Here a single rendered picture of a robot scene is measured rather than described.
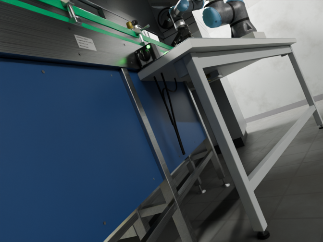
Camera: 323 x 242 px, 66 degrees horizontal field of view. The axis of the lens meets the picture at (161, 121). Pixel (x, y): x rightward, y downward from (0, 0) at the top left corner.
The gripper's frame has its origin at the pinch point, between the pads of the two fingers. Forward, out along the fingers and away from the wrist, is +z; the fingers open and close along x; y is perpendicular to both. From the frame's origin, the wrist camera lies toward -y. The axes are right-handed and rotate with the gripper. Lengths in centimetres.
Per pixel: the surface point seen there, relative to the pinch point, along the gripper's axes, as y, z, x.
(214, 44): 30, 19, -83
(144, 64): 3, 15, -89
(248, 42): 40, 19, -49
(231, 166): 20, 63, -93
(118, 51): 1, 10, -102
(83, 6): -31, -38, -60
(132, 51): 0, 8, -91
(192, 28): -3, -37, 70
